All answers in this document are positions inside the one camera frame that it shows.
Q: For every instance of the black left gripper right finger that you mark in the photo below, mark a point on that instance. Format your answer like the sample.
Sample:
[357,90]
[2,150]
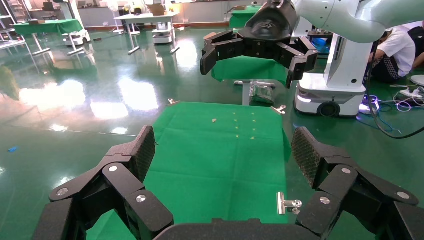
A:
[344,192]

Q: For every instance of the person in dark clothes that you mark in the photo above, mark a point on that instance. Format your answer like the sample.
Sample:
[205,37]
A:
[418,36]

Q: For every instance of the white mobile robot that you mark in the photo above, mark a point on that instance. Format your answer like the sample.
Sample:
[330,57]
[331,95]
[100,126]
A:
[78,38]
[162,36]

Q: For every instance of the seated person white shirt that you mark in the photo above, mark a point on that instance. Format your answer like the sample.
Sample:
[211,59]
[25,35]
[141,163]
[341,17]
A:
[397,49]

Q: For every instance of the white device purple light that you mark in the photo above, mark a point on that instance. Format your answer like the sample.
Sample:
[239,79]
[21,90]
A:
[367,107]

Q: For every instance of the silver binder clip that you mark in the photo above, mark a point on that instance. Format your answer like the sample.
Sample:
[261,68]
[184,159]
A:
[172,101]
[281,203]
[280,109]

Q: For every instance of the blue floor scrap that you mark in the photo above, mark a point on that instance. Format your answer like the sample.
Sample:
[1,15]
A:
[13,149]

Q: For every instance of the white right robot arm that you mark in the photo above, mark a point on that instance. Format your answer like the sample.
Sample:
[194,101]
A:
[348,16]

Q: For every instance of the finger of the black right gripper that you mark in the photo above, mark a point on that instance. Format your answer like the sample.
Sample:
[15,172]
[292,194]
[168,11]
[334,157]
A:
[304,59]
[223,47]

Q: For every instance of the white round disc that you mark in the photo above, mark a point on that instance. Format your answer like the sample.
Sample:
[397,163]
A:
[418,80]

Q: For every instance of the green table cloth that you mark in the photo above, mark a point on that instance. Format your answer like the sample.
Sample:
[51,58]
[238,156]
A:
[215,165]

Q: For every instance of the metal shelf rack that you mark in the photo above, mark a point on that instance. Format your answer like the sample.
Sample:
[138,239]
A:
[16,11]

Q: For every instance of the flat brown box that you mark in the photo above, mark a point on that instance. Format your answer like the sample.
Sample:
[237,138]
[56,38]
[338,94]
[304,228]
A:
[33,22]

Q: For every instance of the black office chair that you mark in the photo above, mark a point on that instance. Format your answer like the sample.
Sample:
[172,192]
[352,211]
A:
[48,8]

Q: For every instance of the table with green cloth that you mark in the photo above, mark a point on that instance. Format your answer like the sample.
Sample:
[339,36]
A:
[49,27]
[245,69]
[242,18]

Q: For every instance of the brown cardboard box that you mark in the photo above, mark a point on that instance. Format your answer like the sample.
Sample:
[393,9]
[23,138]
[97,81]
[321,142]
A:
[156,10]

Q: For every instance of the clear plastic bag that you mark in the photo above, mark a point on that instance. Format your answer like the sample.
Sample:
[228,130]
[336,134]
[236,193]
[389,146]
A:
[261,93]

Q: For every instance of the white standing fan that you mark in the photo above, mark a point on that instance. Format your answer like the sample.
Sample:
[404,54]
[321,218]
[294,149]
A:
[112,6]

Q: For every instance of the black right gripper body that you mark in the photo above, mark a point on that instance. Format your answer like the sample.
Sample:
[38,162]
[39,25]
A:
[269,35]

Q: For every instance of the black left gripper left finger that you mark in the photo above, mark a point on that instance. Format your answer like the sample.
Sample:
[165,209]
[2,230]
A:
[116,185]

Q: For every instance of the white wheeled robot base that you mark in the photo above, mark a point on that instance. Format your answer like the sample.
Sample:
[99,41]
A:
[344,66]

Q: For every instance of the small black floor object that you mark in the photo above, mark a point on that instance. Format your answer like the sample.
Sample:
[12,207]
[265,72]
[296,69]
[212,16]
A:
[97,39]

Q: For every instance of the white power strip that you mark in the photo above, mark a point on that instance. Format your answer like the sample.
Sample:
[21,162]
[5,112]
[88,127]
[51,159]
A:
[410,93]

